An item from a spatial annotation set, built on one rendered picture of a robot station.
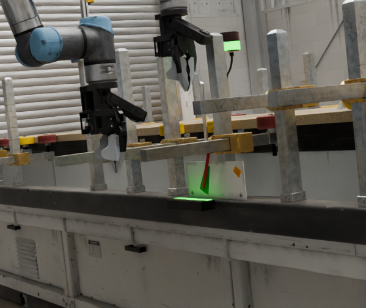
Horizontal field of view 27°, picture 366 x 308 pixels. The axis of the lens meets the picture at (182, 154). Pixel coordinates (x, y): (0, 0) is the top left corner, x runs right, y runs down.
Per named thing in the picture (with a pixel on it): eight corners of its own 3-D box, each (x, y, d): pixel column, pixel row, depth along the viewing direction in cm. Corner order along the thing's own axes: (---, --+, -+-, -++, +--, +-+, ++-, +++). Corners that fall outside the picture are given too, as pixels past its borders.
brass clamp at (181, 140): (183, 156, 216) (181, 139, 215) (157, 157, 227) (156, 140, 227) (200, 154, 219) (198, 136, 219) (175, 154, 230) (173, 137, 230)
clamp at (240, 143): (239, 153, 195) (236, 134, 195) (208, 154, 206) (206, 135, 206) (256, 151, 198) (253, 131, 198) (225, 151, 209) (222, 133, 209)
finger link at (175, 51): (183, 73, 202) (179, 40, 201) (189, 72, 200) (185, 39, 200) (172, 73, 198) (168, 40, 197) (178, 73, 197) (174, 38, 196)
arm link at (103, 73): (106, 65, 184) (123, 62, 178) (109, 85, 185) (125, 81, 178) (78, 67, 180) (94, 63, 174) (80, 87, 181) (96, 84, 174)
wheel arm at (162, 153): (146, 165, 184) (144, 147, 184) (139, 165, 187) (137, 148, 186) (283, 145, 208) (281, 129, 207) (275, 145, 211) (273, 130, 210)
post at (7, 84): (17, 189, 327) (3, 77, 325) (14, 189, 330) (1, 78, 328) (25, 188, 329) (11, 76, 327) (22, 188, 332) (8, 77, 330)
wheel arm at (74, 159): (60, 169, 225) (58, 154, 225) (55, 169, 228) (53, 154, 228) (182, 152, 249) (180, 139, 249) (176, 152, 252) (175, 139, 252)
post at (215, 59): (230, 214, 202) (211, 32, 200) (222, 213, 205) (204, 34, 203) (241, 212, 204) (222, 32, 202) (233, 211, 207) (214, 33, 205)
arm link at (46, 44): (24, 65, 177) (68, 63, 183) (44, 60, 167) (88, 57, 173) (21, 31, 176) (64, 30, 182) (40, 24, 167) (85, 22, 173)
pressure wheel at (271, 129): (273, 157, 203) (269, 113, 202) (254, 157, 209) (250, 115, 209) (296, 153, 207) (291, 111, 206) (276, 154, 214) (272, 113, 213)
